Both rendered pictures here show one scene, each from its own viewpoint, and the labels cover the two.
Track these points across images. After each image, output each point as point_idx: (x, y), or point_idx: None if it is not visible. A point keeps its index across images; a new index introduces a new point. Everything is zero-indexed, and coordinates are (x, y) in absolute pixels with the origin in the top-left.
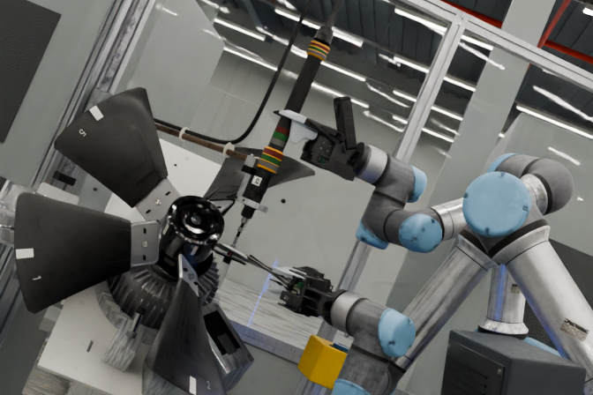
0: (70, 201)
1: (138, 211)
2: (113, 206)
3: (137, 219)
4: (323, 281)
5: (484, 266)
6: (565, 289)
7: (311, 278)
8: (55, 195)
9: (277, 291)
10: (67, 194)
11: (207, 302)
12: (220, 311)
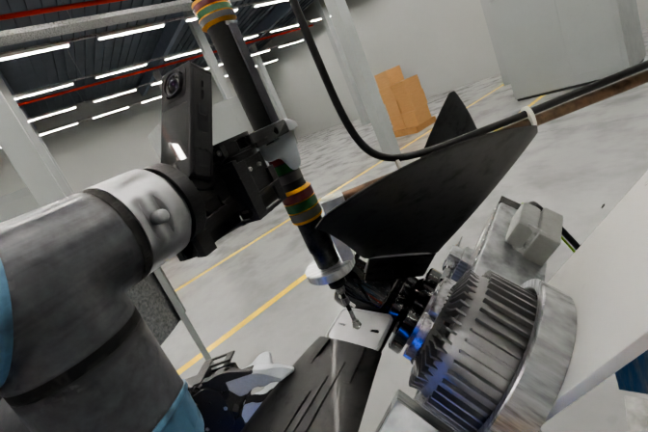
0: (512, 226)
1: (601, 248)
2: (592, 235)
3: (591, 261)
4: (194, 381)
5: None
6: None
7: (202, 364)
8: (515, 217)
9: (271, 388)
10: (517, 217)
11: (421, 404)
12: (388, 414)
